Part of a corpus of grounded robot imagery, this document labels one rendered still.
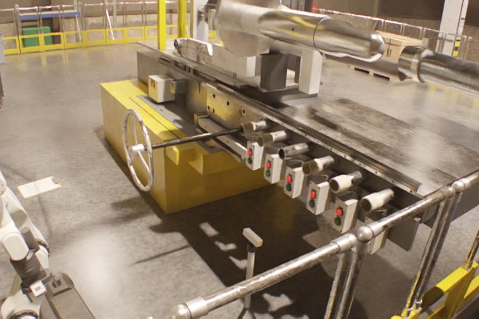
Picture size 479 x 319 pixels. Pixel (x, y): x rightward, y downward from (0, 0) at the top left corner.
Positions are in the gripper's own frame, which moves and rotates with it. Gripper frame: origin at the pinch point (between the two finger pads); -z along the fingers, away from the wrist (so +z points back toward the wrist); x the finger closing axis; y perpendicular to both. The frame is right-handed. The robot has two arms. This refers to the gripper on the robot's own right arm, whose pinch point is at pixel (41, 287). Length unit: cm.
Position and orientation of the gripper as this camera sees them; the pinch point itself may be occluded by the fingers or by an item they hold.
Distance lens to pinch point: 160.2
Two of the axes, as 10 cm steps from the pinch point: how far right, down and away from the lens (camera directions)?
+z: -0.9, -8.3, -5.5
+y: -6.7, -3.6, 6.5
